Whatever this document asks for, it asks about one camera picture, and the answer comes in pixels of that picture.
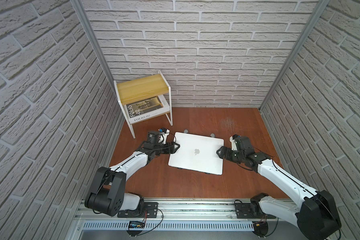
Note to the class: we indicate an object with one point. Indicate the white shelf with wooden top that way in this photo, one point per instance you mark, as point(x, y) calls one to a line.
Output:
point(141, 89)

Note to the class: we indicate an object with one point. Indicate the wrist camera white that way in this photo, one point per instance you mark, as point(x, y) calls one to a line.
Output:
point(234, 142)
point(163, 134)

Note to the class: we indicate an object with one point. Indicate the left controller board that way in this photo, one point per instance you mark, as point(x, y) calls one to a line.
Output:
point(136, 225)

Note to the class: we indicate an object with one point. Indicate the aluminium mounting rail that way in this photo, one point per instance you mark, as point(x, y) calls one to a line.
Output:
point(174, 215)

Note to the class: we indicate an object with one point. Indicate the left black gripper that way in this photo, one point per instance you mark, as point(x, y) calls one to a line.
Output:
point(169, 147)

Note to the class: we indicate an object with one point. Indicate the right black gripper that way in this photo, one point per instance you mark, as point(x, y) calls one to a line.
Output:
point(224, 151)

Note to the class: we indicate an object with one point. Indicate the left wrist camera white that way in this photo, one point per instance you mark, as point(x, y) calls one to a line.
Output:
point(163, 134)

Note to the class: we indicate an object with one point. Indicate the Folio 02 book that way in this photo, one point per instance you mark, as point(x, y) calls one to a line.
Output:
point(146, 109)

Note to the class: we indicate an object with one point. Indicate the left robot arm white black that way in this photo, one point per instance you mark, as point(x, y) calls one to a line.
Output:
point(107, 192)

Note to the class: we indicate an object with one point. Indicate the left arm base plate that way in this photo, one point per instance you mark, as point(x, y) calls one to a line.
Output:
point(144, 210)

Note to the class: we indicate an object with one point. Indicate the silver laptop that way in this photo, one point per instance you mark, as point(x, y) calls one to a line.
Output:
point(196, 153)

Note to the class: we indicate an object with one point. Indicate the controller board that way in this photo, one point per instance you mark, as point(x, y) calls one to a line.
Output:
point(136, 225)
point(261, 229)

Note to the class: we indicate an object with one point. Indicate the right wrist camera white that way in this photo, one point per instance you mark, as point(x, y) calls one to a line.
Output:
point(234, 142)

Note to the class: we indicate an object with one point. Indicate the right controller board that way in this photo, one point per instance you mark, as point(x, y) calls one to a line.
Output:
point(261, 229)

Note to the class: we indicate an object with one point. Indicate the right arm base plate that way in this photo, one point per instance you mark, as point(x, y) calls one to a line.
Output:
point(248, 211)

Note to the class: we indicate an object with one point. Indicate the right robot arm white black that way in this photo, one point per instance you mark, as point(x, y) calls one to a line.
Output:
point(313, 212)

